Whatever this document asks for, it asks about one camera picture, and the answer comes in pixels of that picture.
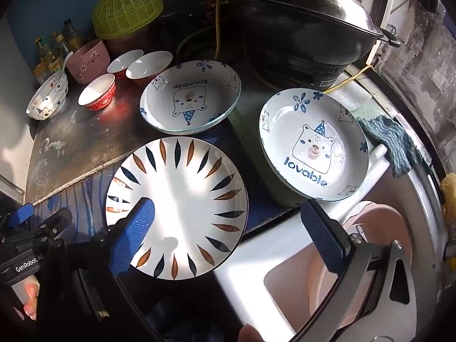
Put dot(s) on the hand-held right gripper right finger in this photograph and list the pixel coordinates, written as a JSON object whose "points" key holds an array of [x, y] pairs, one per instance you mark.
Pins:
{"points": [[322, 237]]}

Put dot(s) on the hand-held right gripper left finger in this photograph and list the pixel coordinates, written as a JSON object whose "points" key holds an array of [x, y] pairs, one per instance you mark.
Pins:
{"points": [[137, 228]]}

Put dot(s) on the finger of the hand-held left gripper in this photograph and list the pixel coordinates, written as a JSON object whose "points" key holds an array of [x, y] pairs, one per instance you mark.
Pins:
{"points": [[53, 224], [21, 214]]}

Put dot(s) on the white leaf pattern plate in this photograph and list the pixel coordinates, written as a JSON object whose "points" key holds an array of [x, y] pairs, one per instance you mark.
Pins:
{"points": [[185, 192]]}

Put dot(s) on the white bear print plate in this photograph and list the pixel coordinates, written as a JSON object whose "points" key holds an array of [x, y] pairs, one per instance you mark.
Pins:
{"points": [[192, 94], [313, 142]]}

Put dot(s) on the person's left hand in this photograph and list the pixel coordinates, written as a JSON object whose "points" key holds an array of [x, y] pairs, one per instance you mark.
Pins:
{"points": [[31, 308]]}

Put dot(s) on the pink plastic basin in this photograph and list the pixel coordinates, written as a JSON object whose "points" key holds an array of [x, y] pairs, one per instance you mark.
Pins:
{"points": [[377, 221]]}

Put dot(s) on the grey metal appliance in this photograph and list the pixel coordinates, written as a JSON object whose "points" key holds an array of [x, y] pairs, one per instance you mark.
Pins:
{"points": [[12, 114]]}

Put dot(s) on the white bear print bowl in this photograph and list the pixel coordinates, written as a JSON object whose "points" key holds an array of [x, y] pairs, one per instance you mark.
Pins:
{"points": [[48, 111]]}

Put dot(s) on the blue knitted cloth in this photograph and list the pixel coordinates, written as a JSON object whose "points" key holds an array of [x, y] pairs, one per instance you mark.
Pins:
{"points": [[392, 139]]}

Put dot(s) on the yellow sponge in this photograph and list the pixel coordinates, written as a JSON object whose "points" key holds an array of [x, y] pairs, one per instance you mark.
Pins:
{"points": [[449, 188]]}

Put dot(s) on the white ceramic spoon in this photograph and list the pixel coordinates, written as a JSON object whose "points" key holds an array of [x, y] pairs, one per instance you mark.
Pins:
{"points": [[65, 62]]}

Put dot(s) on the pink flower print bowl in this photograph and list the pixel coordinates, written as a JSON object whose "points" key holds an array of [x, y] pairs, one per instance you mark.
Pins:
{"points": [[89, 65]]}

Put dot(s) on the green label bottle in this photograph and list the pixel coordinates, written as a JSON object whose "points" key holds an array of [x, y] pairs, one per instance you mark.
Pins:
{"points": [[42, 50]]}

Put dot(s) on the clear bottle yellow label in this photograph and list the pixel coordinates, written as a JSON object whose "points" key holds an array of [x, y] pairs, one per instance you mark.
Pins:
{"points": [[60, 48]]}

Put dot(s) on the brown metal pot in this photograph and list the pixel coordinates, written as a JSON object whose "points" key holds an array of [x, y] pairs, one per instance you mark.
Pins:
{"points": [[133, 44]]}

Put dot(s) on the dark sauce bottle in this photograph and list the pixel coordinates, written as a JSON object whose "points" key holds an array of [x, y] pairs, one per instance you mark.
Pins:
{"points": [[73, 35]]}

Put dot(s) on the green plastic mesh food cover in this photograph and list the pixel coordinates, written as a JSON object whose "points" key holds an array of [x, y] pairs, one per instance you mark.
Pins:
{"points": [[124, 14]]}

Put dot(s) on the black wok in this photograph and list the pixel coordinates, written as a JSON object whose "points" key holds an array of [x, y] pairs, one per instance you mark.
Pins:
{"points": [[302, 14]]}

